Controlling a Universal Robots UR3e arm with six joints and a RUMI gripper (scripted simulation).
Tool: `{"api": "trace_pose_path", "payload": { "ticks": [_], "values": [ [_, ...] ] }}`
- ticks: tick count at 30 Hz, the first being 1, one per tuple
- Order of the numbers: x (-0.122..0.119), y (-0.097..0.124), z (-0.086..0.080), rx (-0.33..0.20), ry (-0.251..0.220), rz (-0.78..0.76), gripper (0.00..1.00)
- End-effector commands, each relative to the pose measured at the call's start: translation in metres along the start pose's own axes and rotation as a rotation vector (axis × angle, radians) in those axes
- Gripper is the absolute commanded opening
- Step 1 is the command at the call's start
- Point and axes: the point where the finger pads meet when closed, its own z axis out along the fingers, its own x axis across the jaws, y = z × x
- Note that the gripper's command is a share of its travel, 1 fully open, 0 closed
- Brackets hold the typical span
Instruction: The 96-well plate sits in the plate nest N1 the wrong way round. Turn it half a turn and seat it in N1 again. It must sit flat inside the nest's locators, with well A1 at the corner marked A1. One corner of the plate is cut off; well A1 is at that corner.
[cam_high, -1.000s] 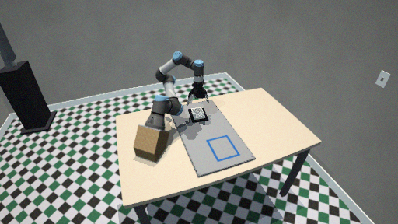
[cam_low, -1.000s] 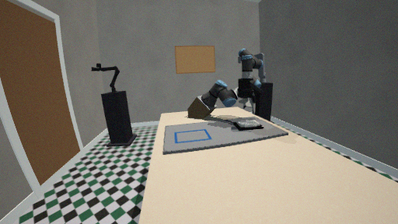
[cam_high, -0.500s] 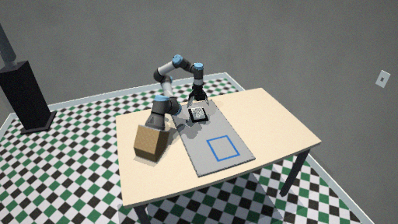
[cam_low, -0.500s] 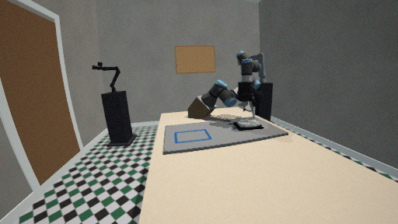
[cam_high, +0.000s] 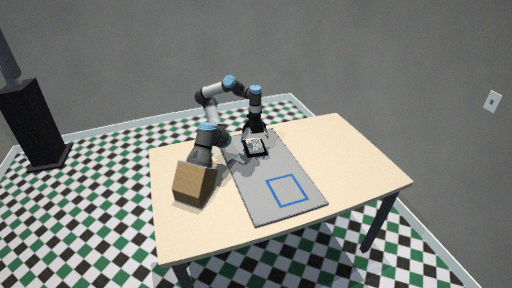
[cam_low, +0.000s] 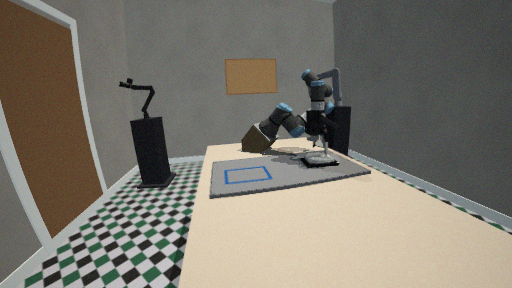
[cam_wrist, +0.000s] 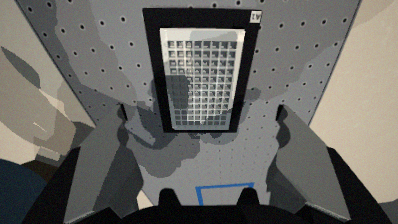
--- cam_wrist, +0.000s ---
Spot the blue tape outline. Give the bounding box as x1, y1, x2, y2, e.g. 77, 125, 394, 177
195, 183, 254, 205

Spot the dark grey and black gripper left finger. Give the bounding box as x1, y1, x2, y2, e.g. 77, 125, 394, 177
21, 104, 144, 224

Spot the black rectangular frame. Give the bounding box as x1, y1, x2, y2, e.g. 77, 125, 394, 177
142, 8, 262, 133

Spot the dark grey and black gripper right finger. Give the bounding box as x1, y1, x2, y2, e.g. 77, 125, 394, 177
266, 104, 392, 224

